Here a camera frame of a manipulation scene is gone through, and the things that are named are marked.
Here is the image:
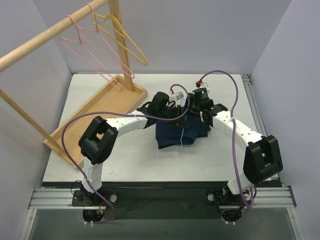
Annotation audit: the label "blue wire hanger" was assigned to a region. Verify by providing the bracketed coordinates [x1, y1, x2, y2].
[178, 96, 188, 155]

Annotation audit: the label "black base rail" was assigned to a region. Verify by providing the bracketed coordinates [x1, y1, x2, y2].
[70, 181, 246, 224]

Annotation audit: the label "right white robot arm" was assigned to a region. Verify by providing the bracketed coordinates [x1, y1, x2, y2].
[189, 87, 283, 204]

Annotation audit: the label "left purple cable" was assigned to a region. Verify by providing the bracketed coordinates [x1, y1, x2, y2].
[61, 83, 193, 224]

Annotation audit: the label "dark blue denim trousers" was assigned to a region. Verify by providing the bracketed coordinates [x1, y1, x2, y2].
[155, 114, 211, 150]

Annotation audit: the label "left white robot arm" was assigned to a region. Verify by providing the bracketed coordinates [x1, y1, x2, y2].
[78, 91, 190, 206]

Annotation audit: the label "aluminium frame rail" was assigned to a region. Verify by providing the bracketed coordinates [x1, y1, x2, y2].
[241, 74, 297, 209]

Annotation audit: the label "wooden clothes rack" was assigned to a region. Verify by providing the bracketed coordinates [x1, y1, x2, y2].
[0, 0, 148, 167]

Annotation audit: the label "yellow plastic hanger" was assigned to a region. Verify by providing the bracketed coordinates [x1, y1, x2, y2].
[90, 13, 148, 66]

